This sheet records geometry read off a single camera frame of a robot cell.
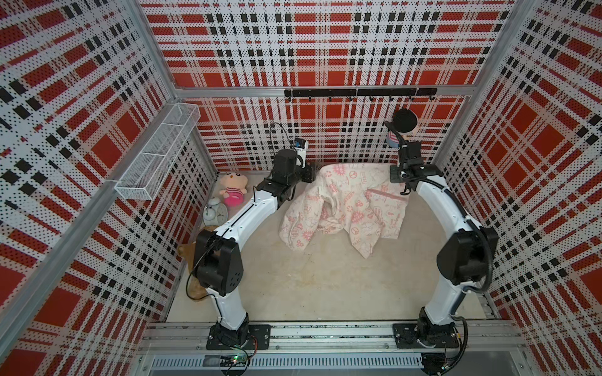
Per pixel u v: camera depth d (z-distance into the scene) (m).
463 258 0.48
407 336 0.73
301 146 0.72
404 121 0.92
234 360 0.69
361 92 0.89
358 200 0.93
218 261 0.47
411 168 0.65
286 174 0.64
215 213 0.91
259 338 0.73
